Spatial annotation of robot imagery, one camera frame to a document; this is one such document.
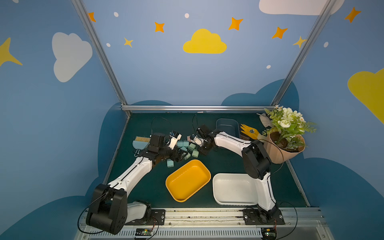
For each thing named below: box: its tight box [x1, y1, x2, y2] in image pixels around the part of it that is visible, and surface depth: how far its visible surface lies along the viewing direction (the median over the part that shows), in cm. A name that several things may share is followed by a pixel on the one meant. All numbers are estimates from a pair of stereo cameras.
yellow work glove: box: [240, 124, 259, 140], surface depth 109 cm
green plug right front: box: [191, 149, 199, 158], surface depth 98 cm
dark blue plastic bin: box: [216, 118, 240, 139], surface depth 113 cm
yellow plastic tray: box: [165, 159, 212, 203], surface depth 88 cm
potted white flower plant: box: [261, 104, 317, 164], surface depth 81 cm
